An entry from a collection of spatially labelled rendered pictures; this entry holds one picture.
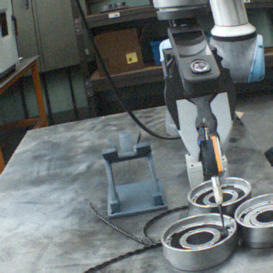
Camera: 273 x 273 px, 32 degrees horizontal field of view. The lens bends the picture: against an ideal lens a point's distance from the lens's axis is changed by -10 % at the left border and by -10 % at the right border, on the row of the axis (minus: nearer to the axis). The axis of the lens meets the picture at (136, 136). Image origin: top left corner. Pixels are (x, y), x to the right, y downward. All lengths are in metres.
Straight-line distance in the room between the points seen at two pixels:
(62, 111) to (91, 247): 4.10
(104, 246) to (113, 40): 3.44
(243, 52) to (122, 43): 3.06
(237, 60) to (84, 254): 0.60
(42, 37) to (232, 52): 3.48
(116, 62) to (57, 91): 0.85
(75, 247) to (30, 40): 3.83
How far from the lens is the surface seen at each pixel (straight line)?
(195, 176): 0.89
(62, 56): 4.49
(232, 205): 0.74
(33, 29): 4.51
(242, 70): 1.14
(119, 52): 4.16
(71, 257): 0.75
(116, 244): 0.76
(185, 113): 0.66
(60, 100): 4.81
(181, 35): 0.64
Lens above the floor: 1.17
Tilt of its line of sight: 17 degrees down
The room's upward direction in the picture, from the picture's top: 10 degrees counter-clockwise
